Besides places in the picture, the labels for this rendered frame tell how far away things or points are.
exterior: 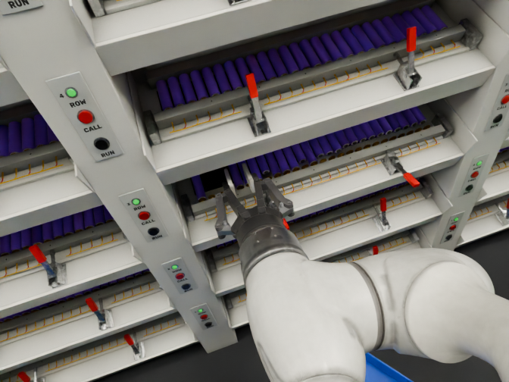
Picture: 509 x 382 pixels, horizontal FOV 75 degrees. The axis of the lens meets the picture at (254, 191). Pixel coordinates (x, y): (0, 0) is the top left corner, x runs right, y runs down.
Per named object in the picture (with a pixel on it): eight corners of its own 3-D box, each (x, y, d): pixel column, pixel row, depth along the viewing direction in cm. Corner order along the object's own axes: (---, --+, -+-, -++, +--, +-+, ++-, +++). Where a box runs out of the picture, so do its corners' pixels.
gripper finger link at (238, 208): (257, 233, 53) (249, 237, 53) (232, 200, 62) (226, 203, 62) (252, 214, 51) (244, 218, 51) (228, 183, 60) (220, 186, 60)
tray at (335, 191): (454, 164, 75) (478, 140, 66) (195, 252, 69) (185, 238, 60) (408, 100, 83) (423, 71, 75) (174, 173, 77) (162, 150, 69)
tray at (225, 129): (482, 86, 61) (535, 18, 49) (163, 186, 55) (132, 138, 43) (423, 17, 70) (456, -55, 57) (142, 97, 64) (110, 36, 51)
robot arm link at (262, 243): (237, 264, 40) (229, 233, 45) (252, 310, 45) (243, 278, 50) (308, 241, 41) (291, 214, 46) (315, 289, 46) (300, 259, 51)
